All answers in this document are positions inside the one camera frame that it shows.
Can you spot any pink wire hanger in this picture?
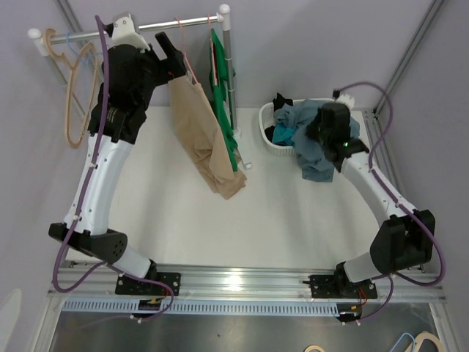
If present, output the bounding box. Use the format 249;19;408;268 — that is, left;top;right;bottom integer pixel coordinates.
174;17;199;84
207;16;218;87

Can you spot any grey blue t shirt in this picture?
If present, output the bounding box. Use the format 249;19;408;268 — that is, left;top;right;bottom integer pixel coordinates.
292;100;360;183

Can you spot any teal t shirt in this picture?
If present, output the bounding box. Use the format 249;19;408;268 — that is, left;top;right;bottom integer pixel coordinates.
272;124;297;146

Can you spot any light blue wire hanger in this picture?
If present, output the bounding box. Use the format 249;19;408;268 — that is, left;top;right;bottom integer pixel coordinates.
65;32;102;124

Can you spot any beige wooden hanger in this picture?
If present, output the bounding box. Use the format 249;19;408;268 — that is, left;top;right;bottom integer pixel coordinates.
43;28;100;149

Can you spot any beige t shirt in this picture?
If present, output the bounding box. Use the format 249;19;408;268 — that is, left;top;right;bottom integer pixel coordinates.
169;59;247;199

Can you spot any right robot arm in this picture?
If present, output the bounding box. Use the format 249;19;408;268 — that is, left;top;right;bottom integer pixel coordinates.
306;102;435;297

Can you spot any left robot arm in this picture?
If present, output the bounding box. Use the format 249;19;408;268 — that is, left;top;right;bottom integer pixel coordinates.
48;32;186;294

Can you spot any green t shirt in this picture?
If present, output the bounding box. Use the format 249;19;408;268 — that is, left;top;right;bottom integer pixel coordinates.
209;30;238;172

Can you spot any spare blue hanger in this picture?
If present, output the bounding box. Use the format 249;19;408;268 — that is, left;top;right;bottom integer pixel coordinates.
389;332;416;352

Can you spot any spare beige hanger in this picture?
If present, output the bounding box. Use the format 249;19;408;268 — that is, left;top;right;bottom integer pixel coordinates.
410;330;446;352

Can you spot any black garment in basket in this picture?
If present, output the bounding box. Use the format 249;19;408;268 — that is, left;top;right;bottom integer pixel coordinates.
264;93;293;142

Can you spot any white plastic laundry basket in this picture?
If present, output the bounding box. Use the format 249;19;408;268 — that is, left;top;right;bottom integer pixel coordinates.
258;98;338;157

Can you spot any white metal clothes rack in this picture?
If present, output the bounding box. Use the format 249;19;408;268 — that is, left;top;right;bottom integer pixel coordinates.
27;4;252;170

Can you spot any tape roll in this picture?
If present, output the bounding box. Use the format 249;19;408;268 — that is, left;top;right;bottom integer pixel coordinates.
303;345;325;352

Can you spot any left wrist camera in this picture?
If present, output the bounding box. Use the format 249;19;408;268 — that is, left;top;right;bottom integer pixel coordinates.
105;12;150;51

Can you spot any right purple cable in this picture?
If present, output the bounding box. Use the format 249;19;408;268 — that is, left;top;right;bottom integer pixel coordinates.
331;81;448;326

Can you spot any purple cable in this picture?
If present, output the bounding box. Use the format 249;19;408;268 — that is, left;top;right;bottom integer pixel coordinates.
53;15;175;323
331;81;448;326

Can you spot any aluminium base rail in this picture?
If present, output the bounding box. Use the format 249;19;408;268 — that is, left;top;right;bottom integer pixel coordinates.
57;261;446;303

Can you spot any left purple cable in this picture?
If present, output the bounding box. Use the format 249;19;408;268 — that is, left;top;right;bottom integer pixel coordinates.
53;15;175;323

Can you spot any slotted cable duct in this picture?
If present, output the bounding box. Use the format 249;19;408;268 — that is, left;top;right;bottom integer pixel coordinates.
62;298;359;317

